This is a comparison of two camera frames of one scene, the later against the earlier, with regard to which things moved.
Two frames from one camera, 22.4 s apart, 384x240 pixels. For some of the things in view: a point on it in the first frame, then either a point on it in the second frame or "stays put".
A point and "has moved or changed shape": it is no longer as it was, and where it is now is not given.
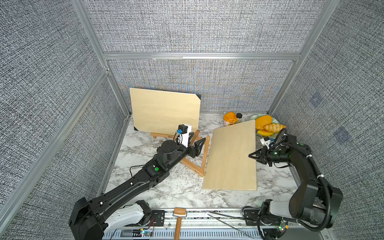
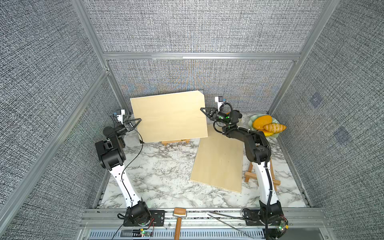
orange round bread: (262, 120) stays put
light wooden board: (228, 165) has moved or changed shape
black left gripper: (195, 151) -> (129, 128)
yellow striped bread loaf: (274, 128) stays put
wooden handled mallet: (179, 212) stays put
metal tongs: (211, 214) stays put
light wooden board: (162, 112) has moved or changed shape
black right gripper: (260, 159) -> (213, 115)
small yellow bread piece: (264, 133) stays put
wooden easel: (190, 165) -> (252, 175)
